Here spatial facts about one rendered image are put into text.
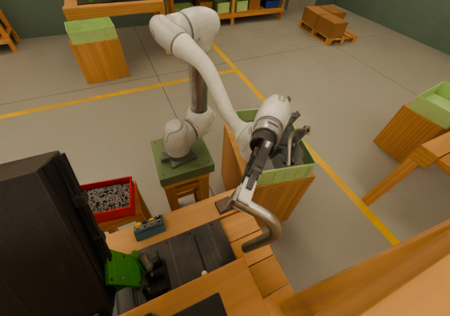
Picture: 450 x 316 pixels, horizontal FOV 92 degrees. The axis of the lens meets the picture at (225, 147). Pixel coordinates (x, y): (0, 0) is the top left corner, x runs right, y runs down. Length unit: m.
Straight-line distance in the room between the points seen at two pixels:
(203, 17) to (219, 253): 1.10
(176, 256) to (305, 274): 1.33
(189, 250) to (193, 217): 0.17
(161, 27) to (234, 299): 0.91
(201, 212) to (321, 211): 1.54
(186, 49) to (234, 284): 0.76
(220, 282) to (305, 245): 1.84
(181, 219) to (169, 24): 0.95
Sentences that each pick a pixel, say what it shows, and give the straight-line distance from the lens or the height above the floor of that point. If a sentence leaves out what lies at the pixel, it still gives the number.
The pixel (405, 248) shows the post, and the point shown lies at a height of 1.72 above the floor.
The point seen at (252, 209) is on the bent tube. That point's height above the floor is 1.62.
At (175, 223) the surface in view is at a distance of 1.28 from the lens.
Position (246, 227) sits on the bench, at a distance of 1.29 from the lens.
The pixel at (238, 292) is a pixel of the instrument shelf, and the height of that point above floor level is 1.54.
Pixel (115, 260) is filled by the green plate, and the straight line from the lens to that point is 0.94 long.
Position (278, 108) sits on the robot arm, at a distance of 0.71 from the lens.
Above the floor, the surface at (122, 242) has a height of 0.90.
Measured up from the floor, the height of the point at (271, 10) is 0.24.
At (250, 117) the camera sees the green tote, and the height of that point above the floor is 0.88.
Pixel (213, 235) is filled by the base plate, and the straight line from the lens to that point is 1.24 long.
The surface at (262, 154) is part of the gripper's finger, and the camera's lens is 0.54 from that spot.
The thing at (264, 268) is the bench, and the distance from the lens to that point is 1.25.
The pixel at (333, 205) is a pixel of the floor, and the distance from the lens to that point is 2.63.
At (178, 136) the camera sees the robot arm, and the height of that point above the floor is 1.16.
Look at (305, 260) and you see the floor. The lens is 2.29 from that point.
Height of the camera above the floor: 2.08
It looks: 49 degrees down
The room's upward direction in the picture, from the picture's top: 4 degrees clockwise
